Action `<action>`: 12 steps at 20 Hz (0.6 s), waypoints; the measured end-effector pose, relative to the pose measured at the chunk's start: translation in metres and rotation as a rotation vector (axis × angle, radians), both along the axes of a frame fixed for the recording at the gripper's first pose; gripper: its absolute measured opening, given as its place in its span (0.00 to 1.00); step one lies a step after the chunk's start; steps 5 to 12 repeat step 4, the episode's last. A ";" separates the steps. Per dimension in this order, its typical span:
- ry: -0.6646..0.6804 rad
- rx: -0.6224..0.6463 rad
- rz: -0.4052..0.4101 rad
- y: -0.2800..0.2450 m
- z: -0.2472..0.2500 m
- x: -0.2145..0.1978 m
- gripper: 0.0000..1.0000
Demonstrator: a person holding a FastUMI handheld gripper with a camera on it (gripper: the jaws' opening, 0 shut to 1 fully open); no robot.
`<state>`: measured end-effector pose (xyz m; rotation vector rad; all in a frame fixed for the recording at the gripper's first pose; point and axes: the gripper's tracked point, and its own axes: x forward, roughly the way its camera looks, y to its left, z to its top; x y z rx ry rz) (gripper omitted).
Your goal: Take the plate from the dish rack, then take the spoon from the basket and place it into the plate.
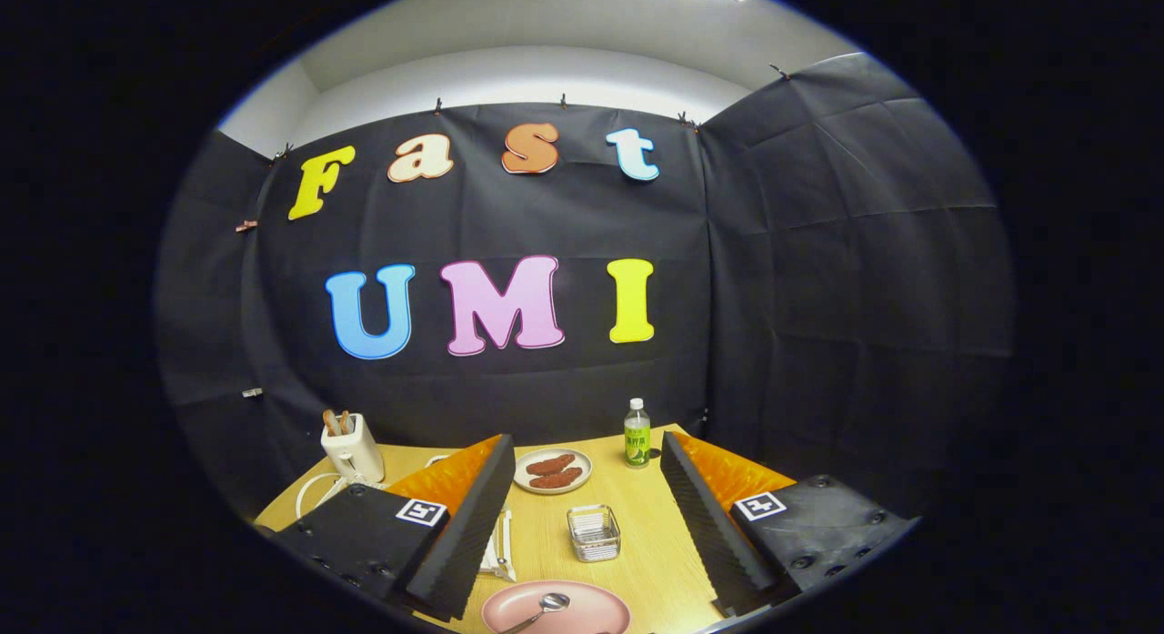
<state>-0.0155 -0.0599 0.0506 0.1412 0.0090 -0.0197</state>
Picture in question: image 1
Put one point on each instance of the red meat piece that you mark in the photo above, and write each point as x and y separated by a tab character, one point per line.
550	464
556	478

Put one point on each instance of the white toaster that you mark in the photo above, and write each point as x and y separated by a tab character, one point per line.
355	457

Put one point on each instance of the green tea bottle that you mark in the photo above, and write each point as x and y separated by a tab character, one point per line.
637	443

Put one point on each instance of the black backdrop cloth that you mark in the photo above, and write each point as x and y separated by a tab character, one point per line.
546	388

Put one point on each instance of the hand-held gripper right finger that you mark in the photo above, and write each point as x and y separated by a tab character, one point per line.
709	543

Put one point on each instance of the pink plate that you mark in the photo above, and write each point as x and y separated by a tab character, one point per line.
591	611

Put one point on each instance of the white plate with meat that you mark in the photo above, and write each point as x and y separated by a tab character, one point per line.
523	475

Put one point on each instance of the toast slice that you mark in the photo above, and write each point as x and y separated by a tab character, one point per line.
346	422
331	423

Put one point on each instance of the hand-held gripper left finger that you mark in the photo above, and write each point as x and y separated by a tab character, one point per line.
464	548

